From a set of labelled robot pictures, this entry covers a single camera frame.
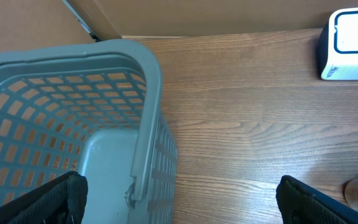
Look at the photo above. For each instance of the white barcode scanner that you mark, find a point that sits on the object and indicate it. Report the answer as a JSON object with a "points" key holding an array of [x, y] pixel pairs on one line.
{"points": [[338, 46]]}

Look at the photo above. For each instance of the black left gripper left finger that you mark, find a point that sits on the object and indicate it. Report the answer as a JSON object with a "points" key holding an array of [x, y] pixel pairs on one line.
{"points": [[62, 200]]}

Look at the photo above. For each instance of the grey plastic shopping basket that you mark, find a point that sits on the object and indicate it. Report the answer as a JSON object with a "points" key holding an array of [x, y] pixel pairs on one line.
{"points": [[93, 109]]}

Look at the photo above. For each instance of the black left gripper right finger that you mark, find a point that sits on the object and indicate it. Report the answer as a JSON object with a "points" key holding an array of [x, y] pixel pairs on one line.
{"points": [[299, 203]]}

